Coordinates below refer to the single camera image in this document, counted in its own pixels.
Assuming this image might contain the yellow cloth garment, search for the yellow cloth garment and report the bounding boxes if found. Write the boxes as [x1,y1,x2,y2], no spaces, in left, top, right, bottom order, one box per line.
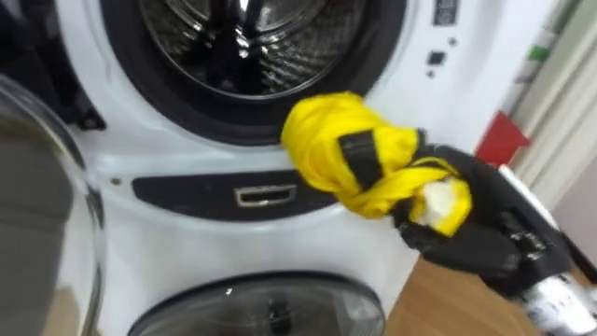
[280,91,473,238]

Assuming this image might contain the open washing machine door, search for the open washing machine door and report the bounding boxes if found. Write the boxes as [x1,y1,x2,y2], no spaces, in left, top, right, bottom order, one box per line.
[0,73,107,336]

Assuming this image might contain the red box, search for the red box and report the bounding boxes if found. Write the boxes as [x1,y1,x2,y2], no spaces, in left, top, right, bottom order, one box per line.
[474,109,532,168]

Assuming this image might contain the white stacked washing machines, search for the white stacked washing machines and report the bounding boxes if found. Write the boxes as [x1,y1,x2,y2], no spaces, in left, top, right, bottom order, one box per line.
[0,0,559,336]

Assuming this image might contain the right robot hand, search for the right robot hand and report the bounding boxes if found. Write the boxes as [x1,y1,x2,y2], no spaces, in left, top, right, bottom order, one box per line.
[337,128,574,298]

